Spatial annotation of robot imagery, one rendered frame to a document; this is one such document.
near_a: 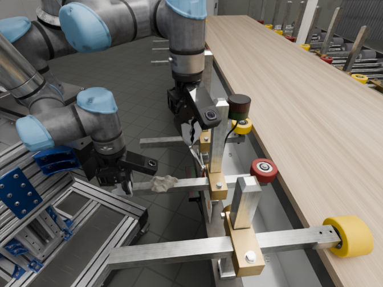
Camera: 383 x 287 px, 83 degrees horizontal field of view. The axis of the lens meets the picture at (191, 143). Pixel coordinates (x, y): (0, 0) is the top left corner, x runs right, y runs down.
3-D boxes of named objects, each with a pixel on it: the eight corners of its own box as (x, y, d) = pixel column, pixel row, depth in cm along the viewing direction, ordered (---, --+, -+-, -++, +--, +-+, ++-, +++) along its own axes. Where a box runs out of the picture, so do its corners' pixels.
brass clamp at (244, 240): (232, 278, 42) (236, 267, 39) (219, 216, 52) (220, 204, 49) (263, 274, 42) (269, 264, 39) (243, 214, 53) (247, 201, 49)
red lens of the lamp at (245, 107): (229, 113, 54) (231, 105, 53) (224, 101, 59) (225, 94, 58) (252, 111, 55) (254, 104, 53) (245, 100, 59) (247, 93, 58)
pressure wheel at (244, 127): (242, 151, 89) (247, 128, 82) (225, 144, 93) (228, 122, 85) (251, 141, 94) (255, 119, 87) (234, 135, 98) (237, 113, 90)
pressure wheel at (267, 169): (249, 199, 71) (256, 176, 63) (243, 180, 77) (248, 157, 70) (273, 197, 71) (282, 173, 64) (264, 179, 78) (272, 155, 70)
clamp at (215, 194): (210, 201, 67) (211, 191, 64) (204, 169, 78) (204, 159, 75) (228, 199, 68) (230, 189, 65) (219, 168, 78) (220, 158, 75)
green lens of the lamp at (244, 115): (228, 121, 56) (229, 114, 55) (223, 109, 61) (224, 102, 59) (251, 119, 56) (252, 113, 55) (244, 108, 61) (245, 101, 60)
